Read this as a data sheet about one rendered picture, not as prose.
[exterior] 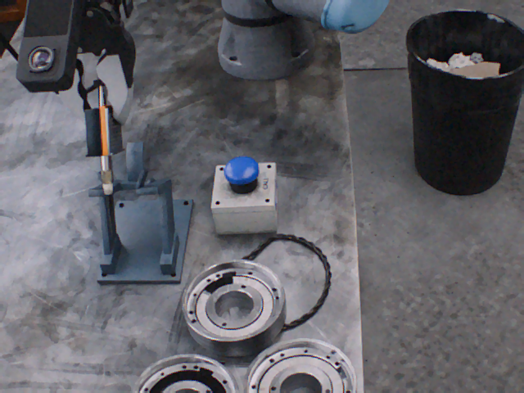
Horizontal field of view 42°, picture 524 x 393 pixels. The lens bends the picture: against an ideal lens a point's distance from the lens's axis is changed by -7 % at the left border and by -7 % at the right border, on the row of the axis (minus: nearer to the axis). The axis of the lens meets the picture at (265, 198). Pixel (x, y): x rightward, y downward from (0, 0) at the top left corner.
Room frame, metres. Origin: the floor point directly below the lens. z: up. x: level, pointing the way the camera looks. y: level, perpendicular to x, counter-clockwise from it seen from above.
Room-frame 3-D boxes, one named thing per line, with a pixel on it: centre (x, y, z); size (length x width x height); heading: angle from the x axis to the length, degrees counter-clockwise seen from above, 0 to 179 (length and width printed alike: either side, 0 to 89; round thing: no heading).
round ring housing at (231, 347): (0.45, 0.05, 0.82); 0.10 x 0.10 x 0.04
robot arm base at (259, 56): (0.95, -0.03, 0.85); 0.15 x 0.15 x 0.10
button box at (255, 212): (0.61, 0.02, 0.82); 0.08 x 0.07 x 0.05; 172
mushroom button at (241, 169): (0.61, 0.02, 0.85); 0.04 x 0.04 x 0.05
